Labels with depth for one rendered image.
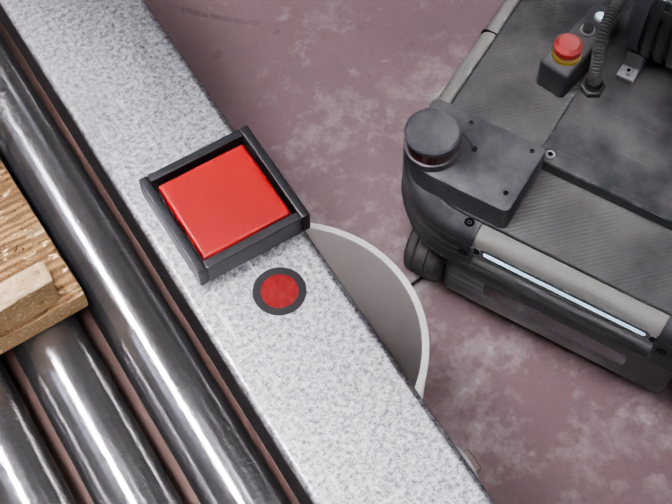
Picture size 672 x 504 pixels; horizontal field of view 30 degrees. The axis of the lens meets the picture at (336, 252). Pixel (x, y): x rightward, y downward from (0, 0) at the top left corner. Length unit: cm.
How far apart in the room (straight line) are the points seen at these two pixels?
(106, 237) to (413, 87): 124
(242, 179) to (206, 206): 3
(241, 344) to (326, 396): 6
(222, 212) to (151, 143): 8
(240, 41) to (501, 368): 68
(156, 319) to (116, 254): 5
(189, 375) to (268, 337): 5
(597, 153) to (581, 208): 7
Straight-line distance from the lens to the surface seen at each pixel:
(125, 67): 84
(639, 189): 159
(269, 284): 74
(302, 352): 72
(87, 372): 73
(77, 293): 73
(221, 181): 76
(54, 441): 76
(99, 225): 77
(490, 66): 169
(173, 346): 73
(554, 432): 170
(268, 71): 198
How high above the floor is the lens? 157
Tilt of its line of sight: 61 degrees down
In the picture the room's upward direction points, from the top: 1 degrees counter-clockwise
